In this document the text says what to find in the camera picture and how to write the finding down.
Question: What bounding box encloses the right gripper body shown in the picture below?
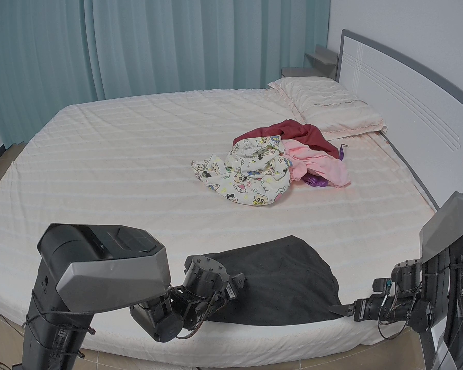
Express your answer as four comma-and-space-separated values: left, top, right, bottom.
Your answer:
353, 297, 387, 323

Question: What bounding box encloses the black T-shirt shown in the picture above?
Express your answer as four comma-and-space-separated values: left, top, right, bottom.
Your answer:
200, 235, 341, 327

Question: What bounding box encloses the black cable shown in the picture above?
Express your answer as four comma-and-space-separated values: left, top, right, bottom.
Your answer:
0, 310, 27, 327

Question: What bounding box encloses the pink garment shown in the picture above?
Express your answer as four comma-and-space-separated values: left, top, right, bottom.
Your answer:
283, 140, 351, 189

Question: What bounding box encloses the dark red garment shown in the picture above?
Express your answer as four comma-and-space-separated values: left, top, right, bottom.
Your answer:
232, 119, 340, 159

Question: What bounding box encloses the bed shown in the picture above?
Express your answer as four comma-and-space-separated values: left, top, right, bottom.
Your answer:
0, 29, 463, 357

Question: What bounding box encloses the blue-green curtain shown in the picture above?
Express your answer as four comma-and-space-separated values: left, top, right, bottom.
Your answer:
83, 0, 332, 101
0, 0, 101, 147

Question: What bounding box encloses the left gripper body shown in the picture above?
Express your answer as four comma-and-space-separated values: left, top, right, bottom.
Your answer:
216, 272, 247, 312

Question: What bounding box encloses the purple garment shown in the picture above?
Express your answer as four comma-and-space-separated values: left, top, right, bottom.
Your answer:
302, 143, 349, 189

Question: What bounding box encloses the grey bedside table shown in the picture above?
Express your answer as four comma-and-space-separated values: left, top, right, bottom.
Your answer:
281, 45, 339, 81

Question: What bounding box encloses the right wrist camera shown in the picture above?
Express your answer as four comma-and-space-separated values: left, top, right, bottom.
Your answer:
372, 278, 394, 294

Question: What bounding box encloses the white printed pyjama top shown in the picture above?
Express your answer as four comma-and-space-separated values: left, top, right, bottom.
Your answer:
191, 135, 292, 208

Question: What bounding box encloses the cream pillow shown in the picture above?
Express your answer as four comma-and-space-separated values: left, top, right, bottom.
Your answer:
268, 76, 388, 136

